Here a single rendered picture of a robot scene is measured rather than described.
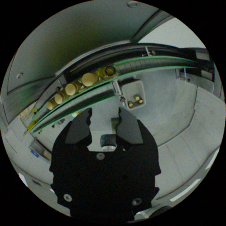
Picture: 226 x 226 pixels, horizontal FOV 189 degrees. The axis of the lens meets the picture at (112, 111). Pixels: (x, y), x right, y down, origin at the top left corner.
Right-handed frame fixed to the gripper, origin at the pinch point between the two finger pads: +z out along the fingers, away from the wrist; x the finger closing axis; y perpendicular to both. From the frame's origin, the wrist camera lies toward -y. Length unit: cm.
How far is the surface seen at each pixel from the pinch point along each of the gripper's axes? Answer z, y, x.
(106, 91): 34.1, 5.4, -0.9
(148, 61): 34.1, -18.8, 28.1
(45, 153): 77, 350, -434
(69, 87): 5.8, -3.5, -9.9
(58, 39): 1.5, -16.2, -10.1
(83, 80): 5.9, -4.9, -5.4
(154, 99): 47, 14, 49
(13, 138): -22, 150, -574
